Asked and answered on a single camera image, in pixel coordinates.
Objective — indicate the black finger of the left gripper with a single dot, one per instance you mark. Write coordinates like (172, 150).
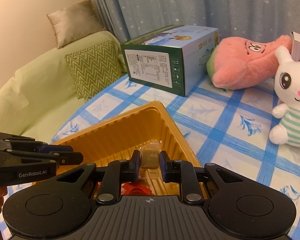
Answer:
(12, 158)
(28, 144)

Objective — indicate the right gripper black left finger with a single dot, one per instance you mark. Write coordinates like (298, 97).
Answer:
(117, 173)

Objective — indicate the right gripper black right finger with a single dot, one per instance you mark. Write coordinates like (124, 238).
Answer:
(181, 172)

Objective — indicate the brown cube candy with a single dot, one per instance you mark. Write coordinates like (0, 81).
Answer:
(150, 160)

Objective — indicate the large red snack packet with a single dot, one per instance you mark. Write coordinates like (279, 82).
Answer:
(135, 189)

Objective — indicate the orange plastic tray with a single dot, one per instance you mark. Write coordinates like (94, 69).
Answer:
(117, 138)

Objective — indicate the green sofa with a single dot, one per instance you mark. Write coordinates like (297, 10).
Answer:
(41, 97)

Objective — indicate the blue checkered tablecloth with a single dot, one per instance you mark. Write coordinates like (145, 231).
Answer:
(229, 128)

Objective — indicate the green zigzag pillow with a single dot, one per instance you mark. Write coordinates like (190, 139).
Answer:
(95, 68)

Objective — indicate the green white cardboard box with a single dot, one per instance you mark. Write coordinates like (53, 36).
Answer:
(172, 58)

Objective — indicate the pink peach plush toy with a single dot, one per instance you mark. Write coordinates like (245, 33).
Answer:
(238, 63)

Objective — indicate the beige satin pillow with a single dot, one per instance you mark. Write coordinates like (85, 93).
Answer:
(74, 22)

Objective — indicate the white bunny plush toy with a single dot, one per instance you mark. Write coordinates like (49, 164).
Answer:
(287, 88)

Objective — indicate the blue star curtain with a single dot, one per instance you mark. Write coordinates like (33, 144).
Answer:
(258, 20)

